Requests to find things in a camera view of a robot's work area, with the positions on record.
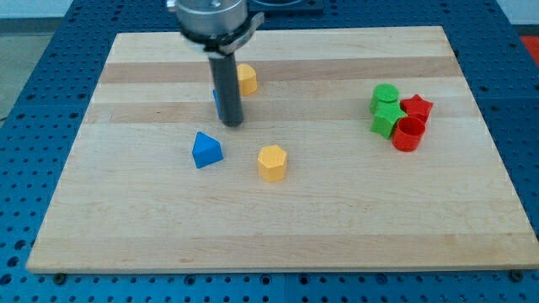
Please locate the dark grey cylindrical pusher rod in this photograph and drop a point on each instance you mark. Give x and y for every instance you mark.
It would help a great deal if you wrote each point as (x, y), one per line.
(224, 75)

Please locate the blue cube block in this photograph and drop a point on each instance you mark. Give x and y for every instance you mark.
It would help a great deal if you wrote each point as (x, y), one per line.
(216, 103)

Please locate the yellow half-round block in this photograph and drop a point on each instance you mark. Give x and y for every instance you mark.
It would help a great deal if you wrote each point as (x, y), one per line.
(247, 79)

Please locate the blue triangular prism block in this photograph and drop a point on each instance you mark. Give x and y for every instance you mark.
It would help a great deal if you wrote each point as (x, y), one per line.
(206, 150)

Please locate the yellow hexagonal block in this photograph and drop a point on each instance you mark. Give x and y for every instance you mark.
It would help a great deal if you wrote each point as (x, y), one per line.
(272, 163)

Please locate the light wooden board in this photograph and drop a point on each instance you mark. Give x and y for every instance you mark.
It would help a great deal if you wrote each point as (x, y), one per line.
(130, 199)

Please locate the green cylinder block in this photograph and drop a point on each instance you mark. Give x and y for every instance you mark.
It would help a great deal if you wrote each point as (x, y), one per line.
(383, 93)

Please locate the green star block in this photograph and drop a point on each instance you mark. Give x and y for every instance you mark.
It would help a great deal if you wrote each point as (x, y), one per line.
(385, 117)

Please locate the red star block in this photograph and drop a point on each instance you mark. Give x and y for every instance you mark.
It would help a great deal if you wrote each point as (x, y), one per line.
(417, 107)

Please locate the red cylinder block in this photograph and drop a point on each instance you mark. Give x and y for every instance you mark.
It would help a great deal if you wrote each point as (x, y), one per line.
(408, 134)

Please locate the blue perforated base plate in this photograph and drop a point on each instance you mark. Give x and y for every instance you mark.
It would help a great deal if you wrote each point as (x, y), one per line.
(42, 125)

